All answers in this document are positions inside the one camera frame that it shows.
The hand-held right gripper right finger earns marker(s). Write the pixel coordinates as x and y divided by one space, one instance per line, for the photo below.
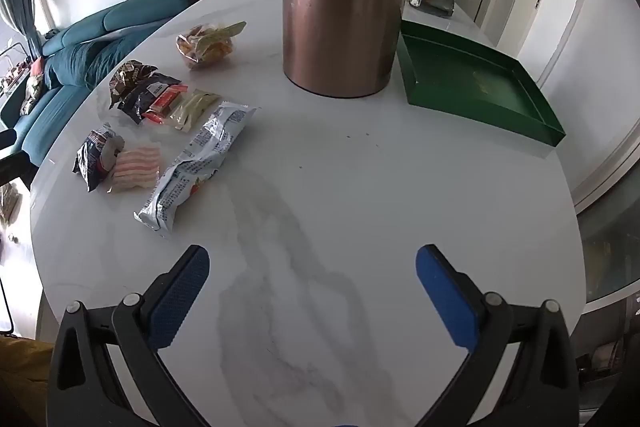
445 302

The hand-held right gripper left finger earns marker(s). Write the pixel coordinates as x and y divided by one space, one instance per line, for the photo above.
180 297

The pink striped snack packet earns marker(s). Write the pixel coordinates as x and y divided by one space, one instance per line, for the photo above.
135 169

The long silver snack packet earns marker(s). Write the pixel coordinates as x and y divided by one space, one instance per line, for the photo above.
200 157

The dark blue snack packet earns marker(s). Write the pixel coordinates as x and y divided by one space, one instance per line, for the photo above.
92 157

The beige green snack packet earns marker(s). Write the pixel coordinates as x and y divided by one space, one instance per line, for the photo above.
192 109

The small red snack packet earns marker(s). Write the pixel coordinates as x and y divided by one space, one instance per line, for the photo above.
167 99

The black snack packet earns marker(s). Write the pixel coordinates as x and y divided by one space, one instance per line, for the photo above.
142 99

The green tray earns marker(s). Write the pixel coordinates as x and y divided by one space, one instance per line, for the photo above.
465 82

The brown patterned snack packet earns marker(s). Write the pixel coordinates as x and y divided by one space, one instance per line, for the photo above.
127 77

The clear bag of orange snacks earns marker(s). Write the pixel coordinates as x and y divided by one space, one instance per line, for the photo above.
207 44

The yellow cloth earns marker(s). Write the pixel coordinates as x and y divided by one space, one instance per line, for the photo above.
22 377

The patterned cushion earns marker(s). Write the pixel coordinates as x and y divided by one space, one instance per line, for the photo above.
32 87

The teal sofa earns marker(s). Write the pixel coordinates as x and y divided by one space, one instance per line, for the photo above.
75 57

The white drying rack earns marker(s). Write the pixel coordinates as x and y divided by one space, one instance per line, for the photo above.
12 59

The copper and black canister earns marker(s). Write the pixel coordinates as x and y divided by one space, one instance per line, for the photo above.
335 22

